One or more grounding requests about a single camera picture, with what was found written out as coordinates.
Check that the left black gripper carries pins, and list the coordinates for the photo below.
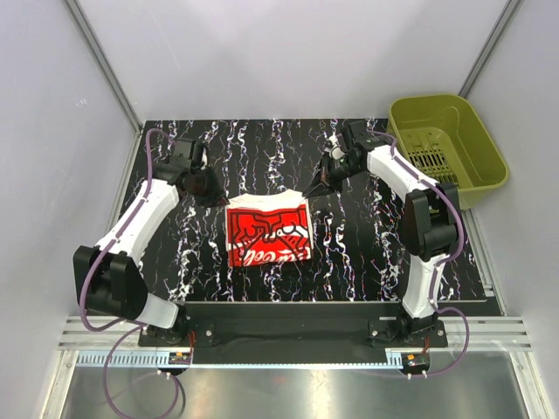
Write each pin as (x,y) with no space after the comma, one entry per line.
(217,197)

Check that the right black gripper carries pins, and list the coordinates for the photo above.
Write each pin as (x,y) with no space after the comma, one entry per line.
(323,181)

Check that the white t shirt red print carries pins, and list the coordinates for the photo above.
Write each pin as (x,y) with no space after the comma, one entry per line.
(272,229)

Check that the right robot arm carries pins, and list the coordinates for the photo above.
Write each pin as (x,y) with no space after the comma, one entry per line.
(431,228)

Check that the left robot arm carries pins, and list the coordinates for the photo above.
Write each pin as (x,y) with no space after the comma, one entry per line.
(107,276)

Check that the olive green plastic basket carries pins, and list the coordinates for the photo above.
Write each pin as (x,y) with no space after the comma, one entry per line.
(443,136)

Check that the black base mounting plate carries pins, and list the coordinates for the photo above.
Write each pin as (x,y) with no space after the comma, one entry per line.
(379,324)

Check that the slotted grey cable duct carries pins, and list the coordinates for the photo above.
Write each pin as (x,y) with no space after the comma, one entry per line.
(201,358)

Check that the aluminium rail profile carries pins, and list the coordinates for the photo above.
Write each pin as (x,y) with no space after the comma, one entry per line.
(75,336)

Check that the left aluminium frame post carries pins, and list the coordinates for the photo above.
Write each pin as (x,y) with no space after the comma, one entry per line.
(85,29)

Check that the aluminium frame post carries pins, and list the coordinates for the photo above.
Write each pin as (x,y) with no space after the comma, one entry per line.
(85,29)
(496,34)

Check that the right aluminium frame post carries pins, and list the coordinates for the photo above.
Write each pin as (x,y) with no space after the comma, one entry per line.
(496,34)

